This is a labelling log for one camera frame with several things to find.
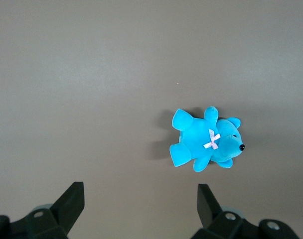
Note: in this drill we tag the blue plush teddy bear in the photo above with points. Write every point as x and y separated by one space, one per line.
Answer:
198 139

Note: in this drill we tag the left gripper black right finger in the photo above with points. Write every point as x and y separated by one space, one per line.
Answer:
211 211

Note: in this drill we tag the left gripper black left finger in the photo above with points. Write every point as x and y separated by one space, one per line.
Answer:
64 211

